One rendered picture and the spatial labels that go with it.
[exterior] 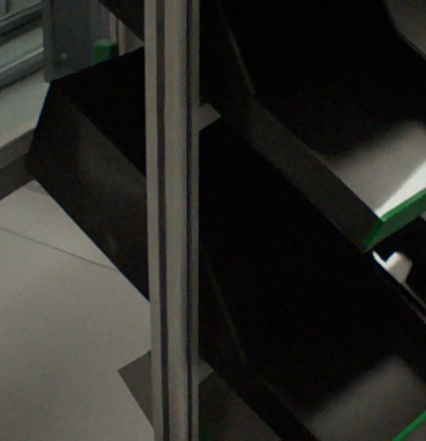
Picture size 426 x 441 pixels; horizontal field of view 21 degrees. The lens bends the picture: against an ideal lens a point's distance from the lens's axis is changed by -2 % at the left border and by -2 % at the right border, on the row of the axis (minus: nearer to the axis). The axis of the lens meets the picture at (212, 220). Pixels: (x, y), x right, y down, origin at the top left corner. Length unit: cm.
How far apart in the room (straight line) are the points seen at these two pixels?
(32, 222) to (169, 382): 94
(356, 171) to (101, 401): 70
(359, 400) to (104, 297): 75
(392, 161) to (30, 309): 85
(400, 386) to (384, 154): 17
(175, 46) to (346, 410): 25
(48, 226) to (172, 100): 101
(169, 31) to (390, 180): 14
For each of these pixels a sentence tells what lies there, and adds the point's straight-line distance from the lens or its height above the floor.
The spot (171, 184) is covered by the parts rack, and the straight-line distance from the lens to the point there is 59.
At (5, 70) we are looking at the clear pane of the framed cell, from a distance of 163.
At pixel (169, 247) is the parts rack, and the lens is 61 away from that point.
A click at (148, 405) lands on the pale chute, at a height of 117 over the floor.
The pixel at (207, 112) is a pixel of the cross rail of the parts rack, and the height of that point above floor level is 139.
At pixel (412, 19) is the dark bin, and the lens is 76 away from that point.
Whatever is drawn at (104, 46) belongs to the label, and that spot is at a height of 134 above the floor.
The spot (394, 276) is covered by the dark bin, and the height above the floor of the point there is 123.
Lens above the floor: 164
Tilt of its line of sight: 29 degrees down
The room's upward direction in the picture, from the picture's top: 1 degrees clockwise
